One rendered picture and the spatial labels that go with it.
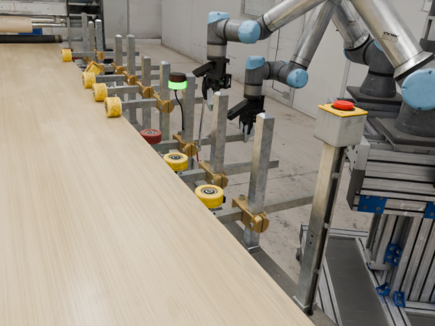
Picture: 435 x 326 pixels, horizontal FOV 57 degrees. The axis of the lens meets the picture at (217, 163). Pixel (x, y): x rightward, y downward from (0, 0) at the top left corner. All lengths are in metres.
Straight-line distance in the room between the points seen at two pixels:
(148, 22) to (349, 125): 9.67
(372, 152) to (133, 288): 0.89
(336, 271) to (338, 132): 1.33
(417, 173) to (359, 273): 0.79
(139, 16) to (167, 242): 9.53
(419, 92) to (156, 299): 0.88
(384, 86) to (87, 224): 1.34
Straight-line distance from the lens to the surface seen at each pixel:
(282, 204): 1.27
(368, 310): 1.92
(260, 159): 1.08
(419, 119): 1.40
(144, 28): 10.35
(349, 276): 2.07
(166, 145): 1.56
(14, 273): 0.88
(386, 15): 1.27
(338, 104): 0.83
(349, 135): 0.84
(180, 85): 1.45
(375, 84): 1.85
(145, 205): 1.05
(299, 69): 1.57
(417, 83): 1.23
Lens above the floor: 1.43
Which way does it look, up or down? 24 degrees down
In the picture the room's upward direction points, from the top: 4 degrees clockwise
